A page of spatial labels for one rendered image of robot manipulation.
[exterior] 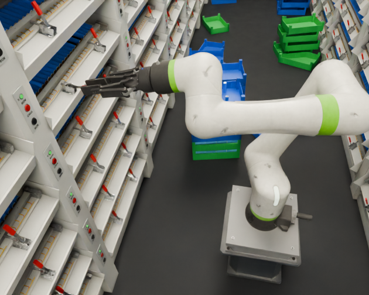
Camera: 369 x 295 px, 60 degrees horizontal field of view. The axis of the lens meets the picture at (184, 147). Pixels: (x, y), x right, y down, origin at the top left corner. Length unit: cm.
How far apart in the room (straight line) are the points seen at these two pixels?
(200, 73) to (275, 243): 77
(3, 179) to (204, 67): 57
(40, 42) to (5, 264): 58
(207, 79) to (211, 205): 109
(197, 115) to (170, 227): 103
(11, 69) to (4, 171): 25
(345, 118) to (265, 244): 61
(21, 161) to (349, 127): 87
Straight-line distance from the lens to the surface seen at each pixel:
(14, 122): 85
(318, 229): 184
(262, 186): 117
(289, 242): 136
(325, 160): 218
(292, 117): 90
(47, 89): 106
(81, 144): 117
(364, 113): 98
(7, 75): 82
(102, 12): 141
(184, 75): 87
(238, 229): 134
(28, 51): 93
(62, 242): 118
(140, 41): 171
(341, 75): 107
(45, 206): 103
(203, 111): 83
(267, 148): 123
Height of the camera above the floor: 150
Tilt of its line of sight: 45 degrees down
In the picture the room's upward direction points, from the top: 4 degrees counter-clockwise
